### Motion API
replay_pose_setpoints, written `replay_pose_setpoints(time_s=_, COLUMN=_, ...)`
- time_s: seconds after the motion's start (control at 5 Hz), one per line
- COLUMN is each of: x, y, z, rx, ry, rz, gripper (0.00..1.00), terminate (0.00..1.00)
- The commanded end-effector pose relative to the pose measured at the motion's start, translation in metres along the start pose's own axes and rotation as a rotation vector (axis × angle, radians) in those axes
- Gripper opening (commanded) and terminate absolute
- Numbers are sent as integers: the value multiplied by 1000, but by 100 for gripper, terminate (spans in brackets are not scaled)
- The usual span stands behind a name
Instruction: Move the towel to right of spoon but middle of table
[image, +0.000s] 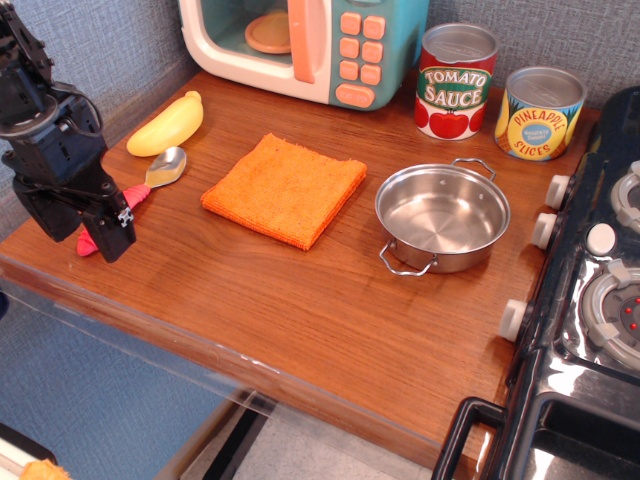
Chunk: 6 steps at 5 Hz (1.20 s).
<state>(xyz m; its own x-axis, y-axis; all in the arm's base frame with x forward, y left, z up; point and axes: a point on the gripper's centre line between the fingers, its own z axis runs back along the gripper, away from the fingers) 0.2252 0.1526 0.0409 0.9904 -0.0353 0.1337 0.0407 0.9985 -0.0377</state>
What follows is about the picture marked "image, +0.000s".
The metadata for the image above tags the white stove knob middle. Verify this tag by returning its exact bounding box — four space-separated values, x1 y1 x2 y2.
531 213 557 250

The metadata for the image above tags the steel pot with handles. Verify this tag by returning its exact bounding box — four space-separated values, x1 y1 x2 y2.
375 158 511 277

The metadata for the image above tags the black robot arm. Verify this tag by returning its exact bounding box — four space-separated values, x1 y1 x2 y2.
1 1 136 262

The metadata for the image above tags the white stove knob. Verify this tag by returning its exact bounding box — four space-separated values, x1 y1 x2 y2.
545 175 571 210
531 213 557 250
499 299 528 342

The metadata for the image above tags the orange plate in microwave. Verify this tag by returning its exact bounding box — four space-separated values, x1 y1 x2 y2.
245 10 291 55

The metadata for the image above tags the toy microwave teal and white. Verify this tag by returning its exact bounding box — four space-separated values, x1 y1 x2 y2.
179 1 429 111

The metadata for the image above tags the orange object bottom corner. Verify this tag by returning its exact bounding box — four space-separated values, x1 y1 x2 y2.
19 460 71 480

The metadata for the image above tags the white stove knob lower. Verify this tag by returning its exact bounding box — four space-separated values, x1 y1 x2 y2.
499 299 528 342

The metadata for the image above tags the pineapple slices can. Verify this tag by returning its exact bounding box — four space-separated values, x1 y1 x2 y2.
494 66 587 161

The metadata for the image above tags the orange towel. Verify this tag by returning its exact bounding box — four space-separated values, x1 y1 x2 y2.
201 133 367 251

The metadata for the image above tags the yellow toy banana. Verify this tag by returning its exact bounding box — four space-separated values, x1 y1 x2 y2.
126 91 204 157

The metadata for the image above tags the tomato sauce can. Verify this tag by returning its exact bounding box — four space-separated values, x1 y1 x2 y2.
414 23 499 140

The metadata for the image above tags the white stove knob upper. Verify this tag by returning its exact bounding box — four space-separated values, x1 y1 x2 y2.
545 175 571 210

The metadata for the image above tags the black toy stove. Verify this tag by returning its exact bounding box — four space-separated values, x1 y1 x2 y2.
433 87 639 479

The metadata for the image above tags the spoon with pink handle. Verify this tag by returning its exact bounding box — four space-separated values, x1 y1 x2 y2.
76 147 187 257

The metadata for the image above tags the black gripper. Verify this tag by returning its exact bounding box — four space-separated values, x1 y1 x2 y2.
1 92 136 263

